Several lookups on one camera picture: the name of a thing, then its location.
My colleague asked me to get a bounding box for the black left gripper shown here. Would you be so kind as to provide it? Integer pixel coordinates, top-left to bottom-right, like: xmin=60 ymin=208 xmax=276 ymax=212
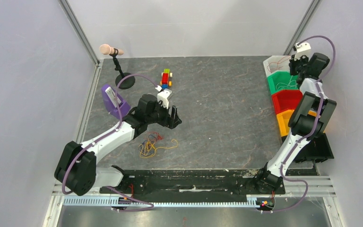
xmin=146 ymin=98 xmax=181 ymax=129

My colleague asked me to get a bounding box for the orange cable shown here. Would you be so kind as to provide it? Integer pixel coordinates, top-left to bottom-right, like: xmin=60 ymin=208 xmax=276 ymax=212
xmin=267 ymin=55 xmax=292 ymax=73

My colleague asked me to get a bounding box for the white cable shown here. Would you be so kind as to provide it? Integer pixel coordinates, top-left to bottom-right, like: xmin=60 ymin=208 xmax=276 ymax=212
xmin=277 ymin=74 xmax=299 ymax=90

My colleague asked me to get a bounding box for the red cable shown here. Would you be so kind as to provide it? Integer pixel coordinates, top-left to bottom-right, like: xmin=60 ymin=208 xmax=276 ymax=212
xmin=147 ymin=131 xmax=164 ymax=150

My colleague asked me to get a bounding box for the blue cable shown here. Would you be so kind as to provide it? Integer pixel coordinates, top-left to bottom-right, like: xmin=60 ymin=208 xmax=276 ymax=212
xmin=138 ymin=134 xmax=158 ymax=156

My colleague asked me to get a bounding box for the yellow cable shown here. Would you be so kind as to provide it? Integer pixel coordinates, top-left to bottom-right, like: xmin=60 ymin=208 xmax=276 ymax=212
xmin=138 ymin=139 xmax=179 ymax=159

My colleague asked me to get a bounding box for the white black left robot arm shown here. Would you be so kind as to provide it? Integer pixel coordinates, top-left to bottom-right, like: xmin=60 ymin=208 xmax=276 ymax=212
xmin=54 ymin=89 xmax=182 ymax=196

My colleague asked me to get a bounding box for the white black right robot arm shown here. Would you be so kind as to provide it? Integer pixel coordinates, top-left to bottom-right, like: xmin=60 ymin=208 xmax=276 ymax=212
xmin=253 ymin=52 xmax=337 ymax=194

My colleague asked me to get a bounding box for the white storage bin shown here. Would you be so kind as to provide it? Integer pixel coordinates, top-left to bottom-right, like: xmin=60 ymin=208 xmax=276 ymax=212
xmin=263 ymin=55 xmax=291 ymax=77

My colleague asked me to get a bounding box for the green storage bin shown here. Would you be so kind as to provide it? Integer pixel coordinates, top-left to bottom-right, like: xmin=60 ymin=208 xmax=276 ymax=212
xmin=267 ymin=71 xmax=298 ymax=95

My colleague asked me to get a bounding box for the red storage bin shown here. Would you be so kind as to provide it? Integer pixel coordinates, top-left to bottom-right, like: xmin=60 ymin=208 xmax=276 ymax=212
xmin=271 ymin=90 xmax=303 ymax=114

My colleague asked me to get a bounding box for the colourful toy brick car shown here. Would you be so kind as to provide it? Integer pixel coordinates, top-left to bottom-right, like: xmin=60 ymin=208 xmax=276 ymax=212
xmin=160 ymin=69 xmax=173 ymax=89

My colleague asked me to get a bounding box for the yellow storage bin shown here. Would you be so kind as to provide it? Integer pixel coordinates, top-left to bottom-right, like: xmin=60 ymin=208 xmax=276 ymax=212
xmin=276 ymin=109 xmax=326 ymax=138

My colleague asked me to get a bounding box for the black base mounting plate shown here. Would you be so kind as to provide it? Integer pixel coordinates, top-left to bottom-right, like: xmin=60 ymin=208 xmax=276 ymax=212
xmin=115 ymin=169 xmax=304 ymax=203

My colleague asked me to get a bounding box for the purple metronome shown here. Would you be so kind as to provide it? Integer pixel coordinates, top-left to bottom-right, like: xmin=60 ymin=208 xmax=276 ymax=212
xmin=101 ymin=84 xmax=131 ymax=120

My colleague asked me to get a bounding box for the black storage bin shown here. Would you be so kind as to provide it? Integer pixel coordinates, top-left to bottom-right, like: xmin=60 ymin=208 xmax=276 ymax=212
xmin=294 ymin=133 xmax=334 ymax=163

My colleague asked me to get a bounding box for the pink microphone on black stand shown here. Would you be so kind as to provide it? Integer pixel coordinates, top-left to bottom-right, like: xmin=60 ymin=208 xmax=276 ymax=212
xmin=99 ymin=44 xmax=135 ymax=89

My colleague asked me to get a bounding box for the aluminium frame post right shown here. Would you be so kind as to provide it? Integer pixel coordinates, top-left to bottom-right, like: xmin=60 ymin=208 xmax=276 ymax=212
xmin=283 ymin=0 xmax=322 ymax=55

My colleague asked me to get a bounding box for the aluminium frame post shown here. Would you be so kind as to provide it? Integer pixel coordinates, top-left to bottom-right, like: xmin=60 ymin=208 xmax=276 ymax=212
xmin=58 ymin=0 xmax=100 ymax=65
xmin=283 ymin=0 xmax=322 ymax=55

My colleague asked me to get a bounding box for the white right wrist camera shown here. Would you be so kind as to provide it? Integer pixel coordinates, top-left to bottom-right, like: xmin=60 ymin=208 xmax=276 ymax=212
xmin=293 ymin=42 xmax=311 ymax=61

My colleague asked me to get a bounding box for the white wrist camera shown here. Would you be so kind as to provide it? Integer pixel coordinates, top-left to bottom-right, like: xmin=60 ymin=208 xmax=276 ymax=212
xmin=293 ymin=42 xmax=311 ymax=61
xmin=156 ymin=85 xmax=173 ymax=109

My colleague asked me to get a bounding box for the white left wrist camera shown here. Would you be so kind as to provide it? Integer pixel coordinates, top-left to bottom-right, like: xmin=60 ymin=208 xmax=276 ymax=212
xmin=156 ymin=85 xmax=173 ymax=109

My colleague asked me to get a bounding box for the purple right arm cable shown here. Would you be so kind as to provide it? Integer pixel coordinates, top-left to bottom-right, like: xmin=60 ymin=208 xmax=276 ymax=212
xmin=259 ymin=35 xmax=337 ymax=214

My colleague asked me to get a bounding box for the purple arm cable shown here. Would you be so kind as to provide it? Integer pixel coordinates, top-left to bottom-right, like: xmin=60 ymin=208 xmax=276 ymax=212
xmin=61 ymin=74 xmax=164 ymax=213
xmin=259 ymin=35 xmax=337 ymax=214

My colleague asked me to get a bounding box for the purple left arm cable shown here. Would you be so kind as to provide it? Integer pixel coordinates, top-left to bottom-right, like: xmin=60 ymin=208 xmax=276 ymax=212
xmin=61 ymin=74 xmax=164 ymax=213

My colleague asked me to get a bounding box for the grey slotted cable duct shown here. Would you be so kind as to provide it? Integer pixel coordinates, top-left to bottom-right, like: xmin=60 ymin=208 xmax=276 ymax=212
xmin=62 ymin=194 xmax=270 ymax=209

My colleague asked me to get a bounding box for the aluminium frame post left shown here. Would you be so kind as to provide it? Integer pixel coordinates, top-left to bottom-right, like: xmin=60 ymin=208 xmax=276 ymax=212
xmin=58 ymin=0 xmax=100 ymax=65

